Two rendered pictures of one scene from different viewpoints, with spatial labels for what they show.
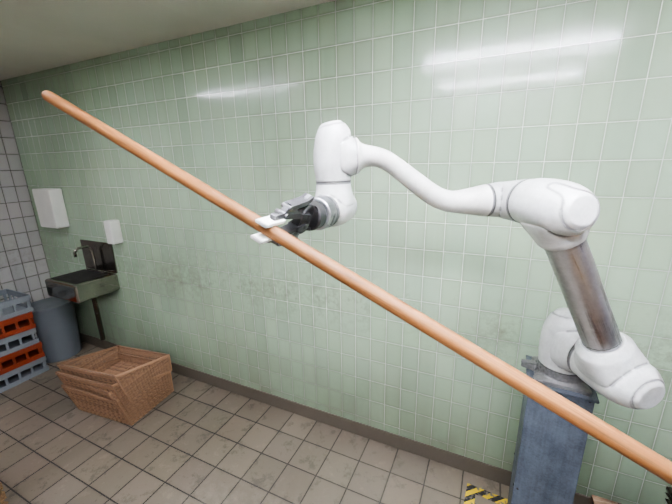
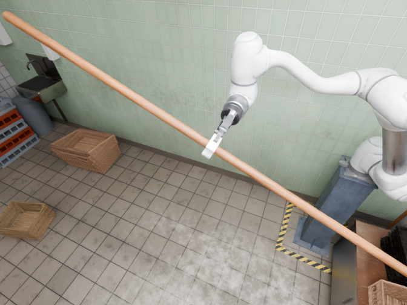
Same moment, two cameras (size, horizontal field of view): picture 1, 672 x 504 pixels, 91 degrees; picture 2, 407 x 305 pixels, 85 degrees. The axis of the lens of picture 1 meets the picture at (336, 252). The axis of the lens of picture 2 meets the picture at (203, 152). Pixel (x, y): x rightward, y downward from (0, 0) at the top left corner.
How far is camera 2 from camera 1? 0.44 m
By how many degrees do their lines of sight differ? 30
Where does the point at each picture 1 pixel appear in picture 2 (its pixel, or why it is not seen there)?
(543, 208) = (395, 112)
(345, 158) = (257, 68)
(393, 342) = (257, 134)
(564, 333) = (372, 155)
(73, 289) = (38, 95)
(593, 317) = (396, 161)
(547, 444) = (341, 201)
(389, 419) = not seen: hidden behind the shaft
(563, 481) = (343, 215)
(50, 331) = (31, 118)
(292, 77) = not seen: outside the picture
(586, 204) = not seen: outside the picture
